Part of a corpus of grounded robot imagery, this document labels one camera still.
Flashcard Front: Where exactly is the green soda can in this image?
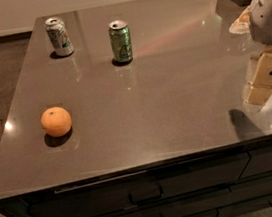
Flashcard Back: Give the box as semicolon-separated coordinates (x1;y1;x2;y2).
108;20;133;63

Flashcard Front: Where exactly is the pale snack bag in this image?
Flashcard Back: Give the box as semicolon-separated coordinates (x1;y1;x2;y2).
229;7;250;35

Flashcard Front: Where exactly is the white soda can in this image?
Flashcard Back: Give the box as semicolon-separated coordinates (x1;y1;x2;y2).
44;17;74;57

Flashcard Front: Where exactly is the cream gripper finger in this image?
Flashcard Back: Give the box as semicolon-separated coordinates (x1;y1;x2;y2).
242;46;272;106

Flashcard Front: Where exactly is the orange fruit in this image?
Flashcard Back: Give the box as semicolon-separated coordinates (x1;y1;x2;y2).
40;106;72;138

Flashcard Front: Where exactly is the dark drawer cabinet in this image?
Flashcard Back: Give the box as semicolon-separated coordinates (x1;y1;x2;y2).
0;138;272;217

